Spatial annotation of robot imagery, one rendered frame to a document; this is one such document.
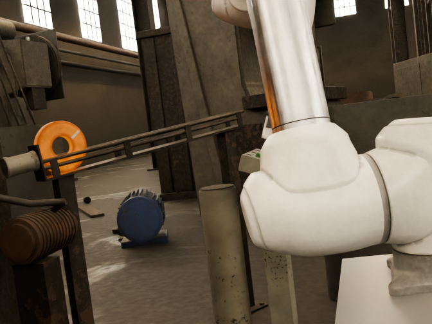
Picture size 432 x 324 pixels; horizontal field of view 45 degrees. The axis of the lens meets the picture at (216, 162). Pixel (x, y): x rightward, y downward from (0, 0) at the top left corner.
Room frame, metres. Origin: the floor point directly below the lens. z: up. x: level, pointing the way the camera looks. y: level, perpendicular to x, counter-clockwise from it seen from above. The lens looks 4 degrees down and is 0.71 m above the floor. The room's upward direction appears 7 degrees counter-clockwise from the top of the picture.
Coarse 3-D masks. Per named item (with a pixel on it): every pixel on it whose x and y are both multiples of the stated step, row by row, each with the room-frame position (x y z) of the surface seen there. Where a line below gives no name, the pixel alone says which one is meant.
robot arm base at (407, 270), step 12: (396, 252) 0.86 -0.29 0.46; (396, 264) 0.87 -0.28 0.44; (408, 264) 0.83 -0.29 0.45; (420, 264) 0.81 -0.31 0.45; (396, 276) 0.84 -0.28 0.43; (408, 276) 0.83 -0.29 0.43; (420, 276) 0.81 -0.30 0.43; (396, 288) 0.81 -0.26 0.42; (408, 288) 0.80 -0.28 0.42; (420, 288) 0.80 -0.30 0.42
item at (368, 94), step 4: (356, 92) 5.46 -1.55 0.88; (360, 92) 5.47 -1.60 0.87; (364, 92) 5.50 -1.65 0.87; (368, 92) 5.52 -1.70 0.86; (348, 96) 5.44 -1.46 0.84; (352, 96) 5.44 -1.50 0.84; (356, 96) 5.44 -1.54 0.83; (360, 96) 5.45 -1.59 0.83; (364, 96) 5.48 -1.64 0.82; (368, 96) 5.51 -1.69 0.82; (372, 96) 5.60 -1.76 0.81; (340, 100) 5.47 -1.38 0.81; (344, 100) 5.45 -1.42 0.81; (348, 100) 5.44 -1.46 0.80; (352, 100) 5.44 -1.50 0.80; (356, 100) 5.44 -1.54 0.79; (360, 100) 5.45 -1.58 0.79; (364, 100) 5.47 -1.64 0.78
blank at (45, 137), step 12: (48, 132) 1.50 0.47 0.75; (60, 132) 1.52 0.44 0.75; (72, 132) 1.55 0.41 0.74; (36, 144) 1.48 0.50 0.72; (48, 144) 1.50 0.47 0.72; (72, 144) 1.55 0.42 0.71; (84, 144) 1.57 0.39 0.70; (48, 156) 1.49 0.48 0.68; (72, 156) 1.54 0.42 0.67; (60, 168) 1.51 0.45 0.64; (72, 168) 1.54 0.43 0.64
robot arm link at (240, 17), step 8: (216, 0) 1.49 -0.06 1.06; (224, 0) 1.48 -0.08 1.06; (232, 0) 1.45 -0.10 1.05; (240, 0) 1.43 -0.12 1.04; (216, 8) 1.50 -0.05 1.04; (224, 8) 1.48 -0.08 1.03; (232, 8) 1.46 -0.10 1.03; (240, 8) 1.44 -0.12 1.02; (224, 16) 1.50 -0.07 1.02; (232, 16) 1.48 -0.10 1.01; (240, 16) 1.47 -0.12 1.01; (248, 16) 1.46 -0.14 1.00; (240, 24) 1.51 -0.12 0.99; (248, 24) 1.50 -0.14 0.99
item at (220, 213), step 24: (216, 192) 1.56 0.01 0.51; (216, 216) 1.56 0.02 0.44; (216, 240) 1.57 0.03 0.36; (240, 240) 1.60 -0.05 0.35; (216, 264) 1.57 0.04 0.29; (240, 264) 1.58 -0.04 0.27; (216, 288) 1.58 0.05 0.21; (240, 288) 1.57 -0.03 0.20; (216, 312) 1.59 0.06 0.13; (240, 312) 1.57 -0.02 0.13
